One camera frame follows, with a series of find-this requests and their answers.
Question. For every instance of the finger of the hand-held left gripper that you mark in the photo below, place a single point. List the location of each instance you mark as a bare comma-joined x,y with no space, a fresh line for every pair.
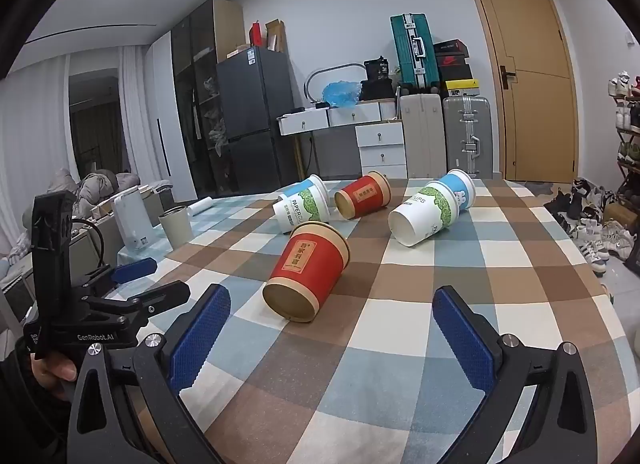
160,296
134,269

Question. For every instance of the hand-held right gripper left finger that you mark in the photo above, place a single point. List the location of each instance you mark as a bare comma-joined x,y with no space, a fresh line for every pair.
200,339

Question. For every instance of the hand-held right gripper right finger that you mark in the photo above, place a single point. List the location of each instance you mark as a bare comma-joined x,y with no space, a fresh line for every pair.
462,339

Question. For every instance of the large red paper cup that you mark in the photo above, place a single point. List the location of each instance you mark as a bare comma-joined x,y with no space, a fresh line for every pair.
310,264

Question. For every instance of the person's left forearm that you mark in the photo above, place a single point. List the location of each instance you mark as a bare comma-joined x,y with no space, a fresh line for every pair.
25,409

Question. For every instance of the beige plastic cup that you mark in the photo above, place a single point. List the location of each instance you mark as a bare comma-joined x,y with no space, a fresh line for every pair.
175,229

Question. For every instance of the white green paper cup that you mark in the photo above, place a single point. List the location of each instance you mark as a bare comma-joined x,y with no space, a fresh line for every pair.
300,209
425,216

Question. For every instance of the blue white paper cup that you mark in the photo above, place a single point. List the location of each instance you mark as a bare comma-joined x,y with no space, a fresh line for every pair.
461,189

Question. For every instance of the small red paper cup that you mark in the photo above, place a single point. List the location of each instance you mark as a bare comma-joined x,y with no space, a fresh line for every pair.
364,194

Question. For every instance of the person's left hand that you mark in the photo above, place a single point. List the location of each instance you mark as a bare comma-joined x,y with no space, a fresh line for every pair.
55,370

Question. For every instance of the white appliance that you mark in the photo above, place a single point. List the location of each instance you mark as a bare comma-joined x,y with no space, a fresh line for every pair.
131,221

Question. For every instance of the checked tablecloth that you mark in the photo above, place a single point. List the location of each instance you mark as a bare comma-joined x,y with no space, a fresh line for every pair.
400,344

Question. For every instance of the grey jacket pile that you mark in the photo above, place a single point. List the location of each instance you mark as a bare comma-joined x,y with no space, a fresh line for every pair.
95,186

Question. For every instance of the white paper roll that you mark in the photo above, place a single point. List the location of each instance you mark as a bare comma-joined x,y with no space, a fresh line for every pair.
201,205

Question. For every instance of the white curtain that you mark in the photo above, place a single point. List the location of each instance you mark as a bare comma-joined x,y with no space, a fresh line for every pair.
45,118

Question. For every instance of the white wardrobe door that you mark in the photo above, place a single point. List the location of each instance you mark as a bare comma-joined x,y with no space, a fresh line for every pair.
170,118

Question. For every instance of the pile of shoes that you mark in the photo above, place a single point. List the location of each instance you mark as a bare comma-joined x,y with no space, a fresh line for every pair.
590,229

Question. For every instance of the dark grey fridge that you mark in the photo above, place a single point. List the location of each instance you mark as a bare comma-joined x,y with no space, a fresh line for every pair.
255,108

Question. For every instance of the silver suitcase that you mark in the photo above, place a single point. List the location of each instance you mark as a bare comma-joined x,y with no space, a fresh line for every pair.
467,136

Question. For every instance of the beige suitcase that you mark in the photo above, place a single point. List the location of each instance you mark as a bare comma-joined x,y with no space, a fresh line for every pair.
422,136

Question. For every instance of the dark glass cabinet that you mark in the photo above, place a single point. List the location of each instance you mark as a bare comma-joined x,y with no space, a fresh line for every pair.
200,68

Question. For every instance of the white desk with drawers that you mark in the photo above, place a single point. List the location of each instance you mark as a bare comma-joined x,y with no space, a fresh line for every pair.
380,138

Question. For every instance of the yellow black shoe box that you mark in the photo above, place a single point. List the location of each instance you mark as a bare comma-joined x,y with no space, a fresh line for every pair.
462,87

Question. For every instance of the wooden door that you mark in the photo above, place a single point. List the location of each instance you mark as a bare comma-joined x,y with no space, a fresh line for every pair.
530,93

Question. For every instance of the shoe rack with shoes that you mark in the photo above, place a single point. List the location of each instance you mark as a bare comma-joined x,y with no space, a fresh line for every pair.
627,138

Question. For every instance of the curved chrome tube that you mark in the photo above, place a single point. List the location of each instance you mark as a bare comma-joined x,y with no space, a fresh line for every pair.
320,71

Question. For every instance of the blue plastic bag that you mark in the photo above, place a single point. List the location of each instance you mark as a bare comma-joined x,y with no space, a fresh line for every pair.
342,93

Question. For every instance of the cardboard box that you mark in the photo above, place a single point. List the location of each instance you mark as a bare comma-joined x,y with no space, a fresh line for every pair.
276,36

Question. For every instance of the black bag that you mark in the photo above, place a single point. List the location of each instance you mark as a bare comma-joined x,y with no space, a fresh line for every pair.
376,78

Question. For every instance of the black red shoe box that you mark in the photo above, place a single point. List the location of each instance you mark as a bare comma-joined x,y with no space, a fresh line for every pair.
452,61

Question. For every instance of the teal suitcase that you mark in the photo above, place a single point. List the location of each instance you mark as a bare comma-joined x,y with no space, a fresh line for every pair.
410,51

